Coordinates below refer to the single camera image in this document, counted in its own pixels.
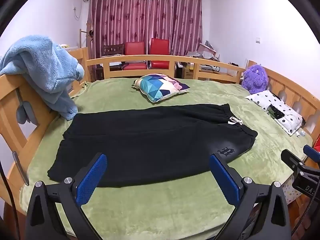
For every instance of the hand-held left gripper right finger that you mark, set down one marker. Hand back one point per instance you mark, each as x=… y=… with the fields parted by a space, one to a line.
x=225 y=182

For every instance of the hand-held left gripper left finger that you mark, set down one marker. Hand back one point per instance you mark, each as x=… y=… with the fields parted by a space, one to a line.
x=92 y=180

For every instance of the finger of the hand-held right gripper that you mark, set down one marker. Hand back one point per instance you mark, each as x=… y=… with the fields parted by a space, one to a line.
x=291 y=160
x=312 y=153

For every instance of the black pants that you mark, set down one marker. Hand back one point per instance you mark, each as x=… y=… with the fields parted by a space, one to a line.
x=150 y=142

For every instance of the small white toy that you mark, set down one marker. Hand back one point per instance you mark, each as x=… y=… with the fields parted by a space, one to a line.
x=300 y=133

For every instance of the white floral pillow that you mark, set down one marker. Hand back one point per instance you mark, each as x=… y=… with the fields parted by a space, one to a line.
x=287 y=116

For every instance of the black phone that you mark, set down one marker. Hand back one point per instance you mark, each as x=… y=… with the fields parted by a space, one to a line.
x=275 y=112

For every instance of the green fleece blanket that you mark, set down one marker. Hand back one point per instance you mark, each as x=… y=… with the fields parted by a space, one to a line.
x=175 y=205

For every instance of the purple plush toy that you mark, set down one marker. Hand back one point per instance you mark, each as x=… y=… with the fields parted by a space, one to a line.
x=255 y=78

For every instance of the geometric patterned pillow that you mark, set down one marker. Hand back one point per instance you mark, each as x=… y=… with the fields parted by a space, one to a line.
x=160 y=86

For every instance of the light blue plush blanket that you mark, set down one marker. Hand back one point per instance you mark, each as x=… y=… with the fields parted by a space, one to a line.
x=42 y=67

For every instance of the dark wooden chair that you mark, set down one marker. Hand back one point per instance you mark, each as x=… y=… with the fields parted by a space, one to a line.
x=112 y=50

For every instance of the pile of cardboard boxes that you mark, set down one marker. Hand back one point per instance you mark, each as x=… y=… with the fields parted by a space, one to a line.
x=203 y=52

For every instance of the red chair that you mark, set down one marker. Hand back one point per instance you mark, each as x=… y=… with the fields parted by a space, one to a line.
x=135 y=48
x=160 y=46

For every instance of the wooden coat rack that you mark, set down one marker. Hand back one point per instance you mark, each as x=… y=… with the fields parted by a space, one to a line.
x=88 y=33

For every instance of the maroon patterned curtain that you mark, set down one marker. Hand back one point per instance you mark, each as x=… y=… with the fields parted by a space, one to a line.
x=145 y=12

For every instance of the wooden bed frame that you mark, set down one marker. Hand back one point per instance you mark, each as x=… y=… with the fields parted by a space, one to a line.
x=160 y=58

